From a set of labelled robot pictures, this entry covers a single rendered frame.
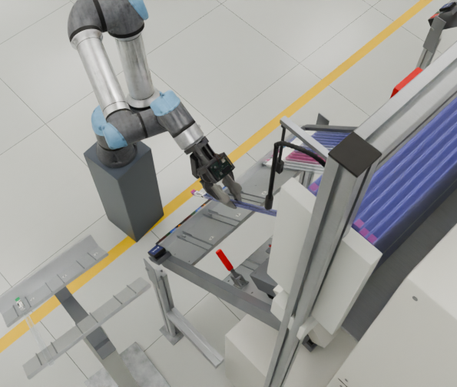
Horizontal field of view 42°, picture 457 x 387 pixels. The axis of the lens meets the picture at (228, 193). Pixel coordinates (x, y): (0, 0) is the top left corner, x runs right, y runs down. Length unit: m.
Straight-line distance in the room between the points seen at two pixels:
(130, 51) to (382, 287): 1.15
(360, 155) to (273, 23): 2.82
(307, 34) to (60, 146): 1.45
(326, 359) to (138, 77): 1.06
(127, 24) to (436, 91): 1.30
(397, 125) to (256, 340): 1.29
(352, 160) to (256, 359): 1.28
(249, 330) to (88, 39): 0.98
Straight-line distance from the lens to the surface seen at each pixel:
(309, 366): 1.86
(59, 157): 2.97
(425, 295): 0.79
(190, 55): 3.26
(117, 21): 1.85
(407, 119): 0.67
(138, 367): 2.49
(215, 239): 1.74
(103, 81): 1.72
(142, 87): 2.03
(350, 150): 0.63
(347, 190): 0.65
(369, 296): 1.12
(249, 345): 1.86
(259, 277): 1.36
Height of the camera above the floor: 2.42
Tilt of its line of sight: 61 degrees down
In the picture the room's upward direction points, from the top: 1 degrees clockwise
